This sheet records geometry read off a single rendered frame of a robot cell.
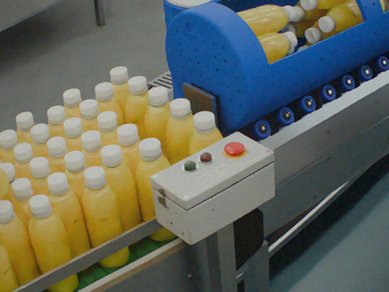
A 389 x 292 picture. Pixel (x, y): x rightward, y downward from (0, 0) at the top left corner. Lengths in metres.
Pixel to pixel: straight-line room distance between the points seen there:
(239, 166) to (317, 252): 1.52
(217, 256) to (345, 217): 1.57
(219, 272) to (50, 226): 0.36
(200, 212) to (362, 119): 0.74
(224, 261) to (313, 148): 0.46
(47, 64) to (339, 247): 2.20
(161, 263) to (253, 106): 0.38
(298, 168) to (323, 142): 0.10
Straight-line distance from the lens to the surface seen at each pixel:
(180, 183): 1.41
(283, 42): 1.79
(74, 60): 4.45
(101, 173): 1.46
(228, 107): 1.75
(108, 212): 1.48
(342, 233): 3.01
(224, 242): 1.54
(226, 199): 1.44
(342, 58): 1.87
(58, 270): 1.46
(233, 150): 1.46
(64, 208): 1.47
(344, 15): 1.94
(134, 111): 1.74
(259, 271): 2.04
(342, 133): 1.98
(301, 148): 1.88
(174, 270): 1.61
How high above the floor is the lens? 1.91
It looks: 33 degrees down
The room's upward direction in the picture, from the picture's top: 6 degrees counter-clockwise
